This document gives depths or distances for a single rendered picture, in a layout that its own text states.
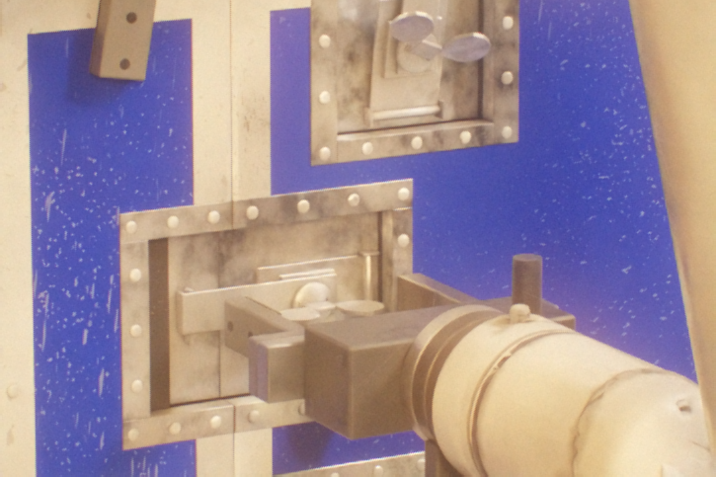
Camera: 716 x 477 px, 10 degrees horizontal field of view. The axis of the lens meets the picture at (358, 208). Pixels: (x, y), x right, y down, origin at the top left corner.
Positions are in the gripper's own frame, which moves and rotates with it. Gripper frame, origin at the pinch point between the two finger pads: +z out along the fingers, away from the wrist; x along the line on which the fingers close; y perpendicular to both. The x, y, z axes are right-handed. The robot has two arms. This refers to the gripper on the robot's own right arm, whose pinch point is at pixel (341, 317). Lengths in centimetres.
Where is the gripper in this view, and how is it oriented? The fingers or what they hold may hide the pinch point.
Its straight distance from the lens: 205.9
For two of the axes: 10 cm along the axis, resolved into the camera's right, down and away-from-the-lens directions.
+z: -4.7, -2.0, 8.6
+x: -8.8, 1.1, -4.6
